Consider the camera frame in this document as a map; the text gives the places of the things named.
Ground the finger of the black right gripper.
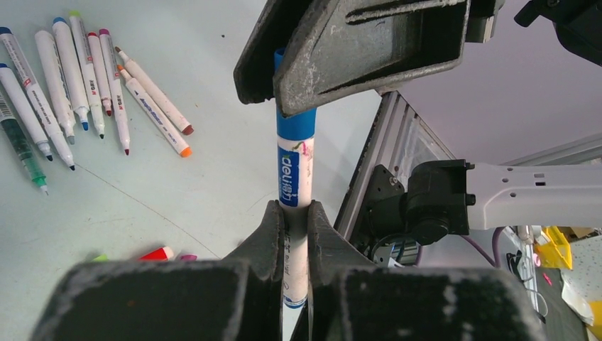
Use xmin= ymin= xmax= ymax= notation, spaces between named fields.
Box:
xmin=273 ymin=1 xmax=471 ymax=115
xmin=233 ymin=0 xmax=311 ymax=104

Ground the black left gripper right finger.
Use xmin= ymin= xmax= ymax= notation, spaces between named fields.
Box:
xmin=307 ymin=201 xmax=547 ymax=340

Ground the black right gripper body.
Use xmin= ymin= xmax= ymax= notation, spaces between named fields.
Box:
xmin=465 ymin=0 xmax=505 ymax=43

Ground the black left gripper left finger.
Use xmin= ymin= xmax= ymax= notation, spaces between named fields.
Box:
xmin=31 ymin=201 xmax=285 ymax=340

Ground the dark red cap marker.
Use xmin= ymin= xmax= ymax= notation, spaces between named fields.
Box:
xmin=114 ymin=46 xmax=194 ymax=136

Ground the red pen cap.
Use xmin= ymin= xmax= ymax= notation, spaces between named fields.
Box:
xmin=138 ymin=247 xmax=175 ymax=261

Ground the orange cap marker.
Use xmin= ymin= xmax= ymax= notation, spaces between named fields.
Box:
xmin=117 ymin=65 xmax=192 ymax=158

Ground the purple cap marker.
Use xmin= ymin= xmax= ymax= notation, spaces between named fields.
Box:
xmin=99 ymin=28 xmax=131 ymax=156

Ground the light green cap marker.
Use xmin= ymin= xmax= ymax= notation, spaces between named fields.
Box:
xmin=69 ymin=11 xmax=105 ymax=139

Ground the red cap white marker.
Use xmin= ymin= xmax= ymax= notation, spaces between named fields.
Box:
xmin=87 ymin=32 xmax=112 ymax=117

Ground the green gel pen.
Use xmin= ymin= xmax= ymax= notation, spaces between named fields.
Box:
xmin=1 ymin=94 xmax=49 ymax=195

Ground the white marker dark blue cap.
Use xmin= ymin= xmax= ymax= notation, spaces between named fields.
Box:
xmin=1 ymin=63 xmax=53 ymax=161

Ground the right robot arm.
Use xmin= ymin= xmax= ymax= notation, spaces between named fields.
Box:
xmin=234 ymin=1 xmax=601 ymax=247

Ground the yellow box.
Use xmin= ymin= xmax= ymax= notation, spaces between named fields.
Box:
xmin=535 ymin=226 xmax=573 ymax=270

